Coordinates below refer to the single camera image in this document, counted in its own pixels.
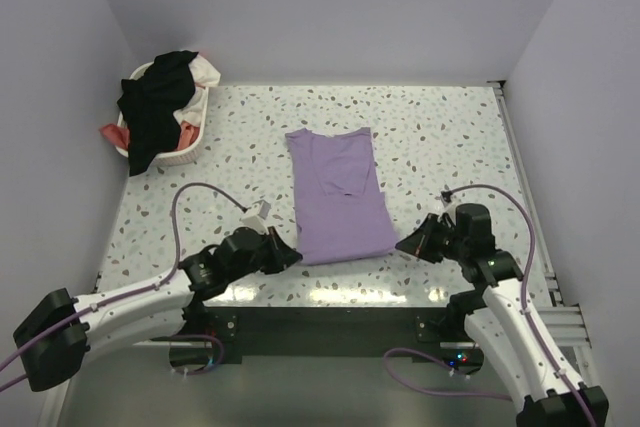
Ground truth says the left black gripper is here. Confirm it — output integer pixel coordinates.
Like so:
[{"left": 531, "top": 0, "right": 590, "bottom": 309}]
[{"left": 227, "top": 225, "right": 301, "bottom": 282}]

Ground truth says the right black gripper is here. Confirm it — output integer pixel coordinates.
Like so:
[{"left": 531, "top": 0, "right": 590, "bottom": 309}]
[{"left": 396, "top": 212, "right": 467, "bottom": 263}]

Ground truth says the purple t shirt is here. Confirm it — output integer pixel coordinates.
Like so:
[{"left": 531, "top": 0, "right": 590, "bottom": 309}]
[{"left": 285, "top": 127, "right": 398, "bottom": 266}]

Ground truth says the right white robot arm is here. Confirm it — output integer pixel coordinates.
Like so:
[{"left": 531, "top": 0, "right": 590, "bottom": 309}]
[{"left": 396, "top": 203, "right": 609, "bottom": 426}]

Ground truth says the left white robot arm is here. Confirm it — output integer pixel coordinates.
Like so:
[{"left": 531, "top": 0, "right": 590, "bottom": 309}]
[{"left": 13, "top": 227, "right": 303, "bottom": 392}]

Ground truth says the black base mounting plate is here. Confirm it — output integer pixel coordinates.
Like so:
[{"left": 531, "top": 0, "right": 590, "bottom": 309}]
[{"left": 148, "top": 304, "right": 504, "bottom": 366}]

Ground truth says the white laundry basket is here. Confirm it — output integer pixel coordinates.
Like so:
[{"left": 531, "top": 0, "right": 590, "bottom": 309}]
[{"left": 115, "top": 60, "right": 221, "bottom": 168}]

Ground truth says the coral orange t shirt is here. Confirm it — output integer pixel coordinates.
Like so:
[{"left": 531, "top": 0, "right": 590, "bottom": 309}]
[{"left": 99, "top": 121, "right": 200, "bottom": 151}]

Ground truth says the white t shirt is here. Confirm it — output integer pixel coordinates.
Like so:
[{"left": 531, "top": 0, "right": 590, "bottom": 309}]
[{"left": 174, "top": 54, "right": 221, "bottom": 127}]

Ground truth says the black t shirt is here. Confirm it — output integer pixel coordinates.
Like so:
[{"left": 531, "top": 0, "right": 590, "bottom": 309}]
[{"left": 117, "top": 50, "right": 197, "bottom": 177}]

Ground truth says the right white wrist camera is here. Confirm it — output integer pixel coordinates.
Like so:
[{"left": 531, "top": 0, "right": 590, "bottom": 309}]
[{"left": 440, "top": 191, "right": 459, "bottom": 219}]

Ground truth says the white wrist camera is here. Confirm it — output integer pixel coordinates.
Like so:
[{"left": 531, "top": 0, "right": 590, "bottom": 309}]
[
  {"left": 241, "top": 200, "right": 271, "bottom": 235},
  {"left": 440, "top": 191, "right": 459, "bottom": 219}
]

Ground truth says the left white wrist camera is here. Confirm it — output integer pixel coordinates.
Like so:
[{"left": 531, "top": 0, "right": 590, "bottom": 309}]
[{"left": 241, "top": 200, "right": 271, "bottom": 235}]

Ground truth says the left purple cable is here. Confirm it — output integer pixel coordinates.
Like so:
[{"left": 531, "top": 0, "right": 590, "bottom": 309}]
[{"left": 0, "top": 182, "right": 251, "bottom": 388}]

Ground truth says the aluminium frame rail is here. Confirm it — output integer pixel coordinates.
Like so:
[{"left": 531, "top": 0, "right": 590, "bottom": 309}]
[{"left": 539, "top": 272, "right": 599, "bottom": 386}]

